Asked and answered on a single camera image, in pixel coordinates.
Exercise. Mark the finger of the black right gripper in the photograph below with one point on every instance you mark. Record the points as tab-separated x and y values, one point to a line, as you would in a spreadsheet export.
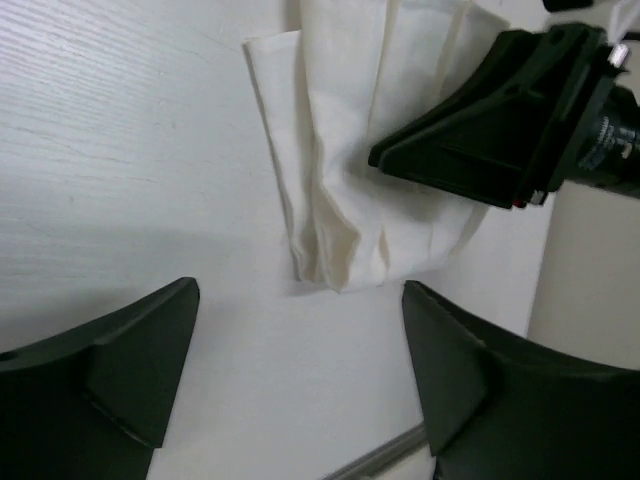
479	141

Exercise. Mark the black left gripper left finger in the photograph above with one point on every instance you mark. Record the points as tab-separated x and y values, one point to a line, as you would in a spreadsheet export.
94	402

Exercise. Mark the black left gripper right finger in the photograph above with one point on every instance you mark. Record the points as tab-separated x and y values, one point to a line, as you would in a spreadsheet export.
498	406

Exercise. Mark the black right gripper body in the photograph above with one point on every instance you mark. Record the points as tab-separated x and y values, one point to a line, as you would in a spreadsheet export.
594	138

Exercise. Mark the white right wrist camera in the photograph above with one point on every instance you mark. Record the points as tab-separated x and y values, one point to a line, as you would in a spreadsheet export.
624	16

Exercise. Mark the aluminium table edge rail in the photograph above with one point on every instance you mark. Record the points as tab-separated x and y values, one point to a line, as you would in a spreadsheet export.
384	457

